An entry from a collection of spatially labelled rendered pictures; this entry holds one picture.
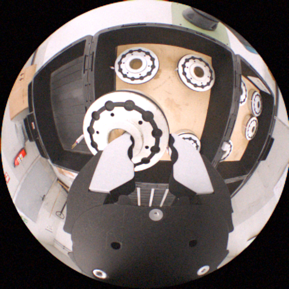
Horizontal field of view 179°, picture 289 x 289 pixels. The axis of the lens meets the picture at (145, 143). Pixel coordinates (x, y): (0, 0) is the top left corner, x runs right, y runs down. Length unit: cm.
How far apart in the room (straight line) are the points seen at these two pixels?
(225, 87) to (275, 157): 307
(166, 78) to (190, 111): 11
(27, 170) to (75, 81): 286
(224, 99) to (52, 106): 57
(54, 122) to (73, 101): 16
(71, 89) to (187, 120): 38
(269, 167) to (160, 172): 319
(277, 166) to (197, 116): 307
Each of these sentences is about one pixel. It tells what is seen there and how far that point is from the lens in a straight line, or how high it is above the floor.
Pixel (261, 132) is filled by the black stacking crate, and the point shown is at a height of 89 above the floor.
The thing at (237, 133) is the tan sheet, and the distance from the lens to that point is 45.
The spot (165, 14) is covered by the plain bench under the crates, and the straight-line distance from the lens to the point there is 58.
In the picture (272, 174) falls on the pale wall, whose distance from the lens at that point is 329.
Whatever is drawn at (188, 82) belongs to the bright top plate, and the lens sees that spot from 26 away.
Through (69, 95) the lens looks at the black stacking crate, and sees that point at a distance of 39.
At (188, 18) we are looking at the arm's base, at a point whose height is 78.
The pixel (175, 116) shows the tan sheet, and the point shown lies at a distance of 29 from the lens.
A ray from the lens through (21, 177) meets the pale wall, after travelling 306.
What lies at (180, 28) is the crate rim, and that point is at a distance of 22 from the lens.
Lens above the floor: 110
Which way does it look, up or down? 57 degrees down
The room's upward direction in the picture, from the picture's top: 173 degrees counter-clockwise
